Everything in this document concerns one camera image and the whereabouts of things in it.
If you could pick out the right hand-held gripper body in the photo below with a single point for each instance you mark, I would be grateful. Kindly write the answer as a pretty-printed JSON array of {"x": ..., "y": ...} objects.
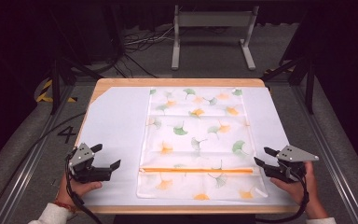
[{"x": 292, "y": 154}]

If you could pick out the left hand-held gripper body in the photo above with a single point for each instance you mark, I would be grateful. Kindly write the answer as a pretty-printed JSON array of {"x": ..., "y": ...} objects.
[{"x": 88, "y": 172}]

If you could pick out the leaf print bag orange zipper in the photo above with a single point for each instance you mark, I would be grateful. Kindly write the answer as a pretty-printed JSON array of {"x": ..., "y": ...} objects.
[{"x": 199, "y": 140}]

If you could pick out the person's left hand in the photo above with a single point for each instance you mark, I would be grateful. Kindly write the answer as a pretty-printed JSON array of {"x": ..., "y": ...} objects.
[{"x": 76, "y": 189}]

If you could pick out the person's right hand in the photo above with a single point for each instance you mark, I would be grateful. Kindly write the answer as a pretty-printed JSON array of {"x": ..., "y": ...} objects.
[{"x": 304, "y": 189}]

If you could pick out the white table mat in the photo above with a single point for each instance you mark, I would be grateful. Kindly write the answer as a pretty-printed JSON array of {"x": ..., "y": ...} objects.
[{"x": 115, "y": 124}]

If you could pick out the black metal stand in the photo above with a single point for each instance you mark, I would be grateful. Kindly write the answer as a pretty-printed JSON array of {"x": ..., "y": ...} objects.
[
  {"x": 309, "y": 87},
  {"x": 55, "y": 84}
]

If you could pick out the yellow black hazard tape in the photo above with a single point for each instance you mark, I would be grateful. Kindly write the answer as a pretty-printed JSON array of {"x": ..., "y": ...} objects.
[
  {"x": 45, "y": 91},
  {"x": 276, "y": 71}
]

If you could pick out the wooden table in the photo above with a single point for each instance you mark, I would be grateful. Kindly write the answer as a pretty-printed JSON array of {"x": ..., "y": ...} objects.
[{"x": 174, "y": 82}]

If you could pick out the grey metal stand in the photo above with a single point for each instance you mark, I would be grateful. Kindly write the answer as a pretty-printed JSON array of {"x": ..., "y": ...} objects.
[{"x": 214, "y": 19}]

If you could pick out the aluminium floor rail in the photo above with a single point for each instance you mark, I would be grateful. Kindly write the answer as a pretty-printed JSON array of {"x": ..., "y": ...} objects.
[
  {"x": 329, "y": 149},
  {"x": 28, "y": 161}
]

